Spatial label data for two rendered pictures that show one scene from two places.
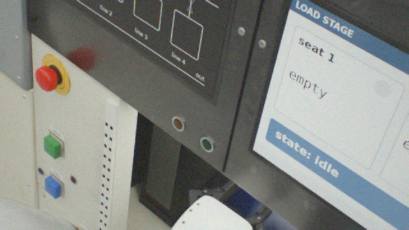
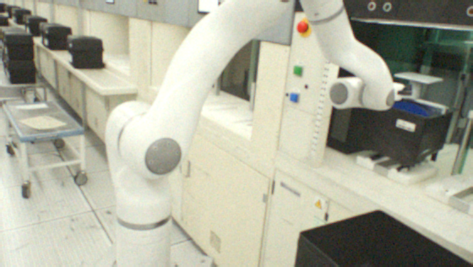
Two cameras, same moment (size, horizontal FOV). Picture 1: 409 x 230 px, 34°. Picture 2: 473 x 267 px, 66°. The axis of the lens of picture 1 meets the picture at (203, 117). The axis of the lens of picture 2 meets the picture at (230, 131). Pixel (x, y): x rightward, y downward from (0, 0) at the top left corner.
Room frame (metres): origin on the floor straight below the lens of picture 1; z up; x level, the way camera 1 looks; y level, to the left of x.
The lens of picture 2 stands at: (-0.55, 0.03, 1.39)
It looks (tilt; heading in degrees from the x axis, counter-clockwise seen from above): 18 degrees down; 19
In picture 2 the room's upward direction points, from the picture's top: 5 degrees clockwise
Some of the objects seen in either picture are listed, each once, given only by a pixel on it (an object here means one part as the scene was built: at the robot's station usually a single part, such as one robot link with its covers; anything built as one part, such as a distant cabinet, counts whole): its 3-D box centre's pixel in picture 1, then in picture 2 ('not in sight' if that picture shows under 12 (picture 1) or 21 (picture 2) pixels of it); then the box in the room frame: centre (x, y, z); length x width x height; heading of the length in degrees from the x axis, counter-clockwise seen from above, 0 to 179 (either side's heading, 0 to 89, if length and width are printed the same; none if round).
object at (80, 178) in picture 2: not in sight; (45, 141); (1.60, 2.35, 0.24); 0.97 x 0.52 x 0.48; 57
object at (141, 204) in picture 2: not in sight; (139, 159); (0.08, 0.44, 1.07); 0.19 x 0.12 x 0.24; 51
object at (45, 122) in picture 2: not in sight; (42, 122); (1.47, 2.22, 0.47); 0.31 x 0.23 x 0.02; 76
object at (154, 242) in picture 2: not in sight; (144, 249); (0.06, 0.42, 0.85); 0.19 x 0.19 x 0.18
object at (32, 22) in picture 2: not in sight; (37, 26); (3.62, 4.51, 0.93); 0.30 x 0.28 x 0.26; 55
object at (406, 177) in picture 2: not in sight; (396, 164); (0.86, -0.16, 0.89); 0.22 x 0.21 x 0.04; 145
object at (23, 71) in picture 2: not in sight; (20, 69); (2.39, 3.47, 0.59); 0.30 x 0.28 x 0.26; 55
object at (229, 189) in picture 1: (219, 190); not in sight; (0.76, -0.05, 1.19); 0.07 x 0.03 x 0.03; 148
